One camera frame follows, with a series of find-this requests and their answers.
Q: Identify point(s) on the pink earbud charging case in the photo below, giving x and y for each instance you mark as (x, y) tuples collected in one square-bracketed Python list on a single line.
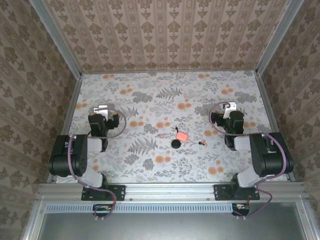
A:
[(181, 136)]

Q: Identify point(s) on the grey metal sheet panel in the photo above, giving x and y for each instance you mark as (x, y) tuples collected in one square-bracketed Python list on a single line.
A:
[(175, 227)]

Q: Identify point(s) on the black round disc case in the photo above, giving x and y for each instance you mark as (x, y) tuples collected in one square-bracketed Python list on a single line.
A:
[(176, 144)]

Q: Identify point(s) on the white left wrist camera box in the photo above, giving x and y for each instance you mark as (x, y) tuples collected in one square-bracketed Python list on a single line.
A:
[(101, 109)]

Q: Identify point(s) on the floral patterned table cover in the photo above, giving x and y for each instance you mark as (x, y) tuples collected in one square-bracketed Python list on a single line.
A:
[(175, 172)]

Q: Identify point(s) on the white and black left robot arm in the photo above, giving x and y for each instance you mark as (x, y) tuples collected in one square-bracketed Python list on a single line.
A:
[(62, 160)]

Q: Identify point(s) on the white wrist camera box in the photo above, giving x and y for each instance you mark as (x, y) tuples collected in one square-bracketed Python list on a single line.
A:
[(101, 109), (231, 106)]

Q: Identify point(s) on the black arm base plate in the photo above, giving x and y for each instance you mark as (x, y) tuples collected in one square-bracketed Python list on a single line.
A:
[(220, 193), (118, 192)]

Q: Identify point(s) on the aluminium frame post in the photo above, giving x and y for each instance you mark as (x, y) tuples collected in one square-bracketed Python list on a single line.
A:
[(57, 40), (277, 37)]

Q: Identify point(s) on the aluminium side rail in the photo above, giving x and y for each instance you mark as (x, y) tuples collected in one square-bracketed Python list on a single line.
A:
[(72, 100), (268, 105)]

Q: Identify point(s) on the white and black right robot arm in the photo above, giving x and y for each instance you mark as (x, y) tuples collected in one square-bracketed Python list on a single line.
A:
[(270, 162)]

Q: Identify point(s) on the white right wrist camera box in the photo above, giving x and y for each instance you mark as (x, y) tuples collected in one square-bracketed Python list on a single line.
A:
[(231, 106)]

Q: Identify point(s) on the aluminium front rail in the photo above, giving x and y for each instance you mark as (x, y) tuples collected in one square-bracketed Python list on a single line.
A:
[(170, 191)]

